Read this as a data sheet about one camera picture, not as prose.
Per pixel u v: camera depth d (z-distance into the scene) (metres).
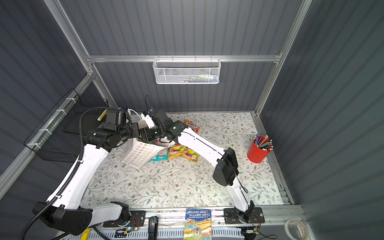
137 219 0.72
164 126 0.59
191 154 0.94
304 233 0.69
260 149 0.83
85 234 0.68
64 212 0.37
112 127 0.53
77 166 0.42
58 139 0.69
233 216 0.72
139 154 0.77
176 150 0.95
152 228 0.67
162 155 0.93
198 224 0.70
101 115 0.81
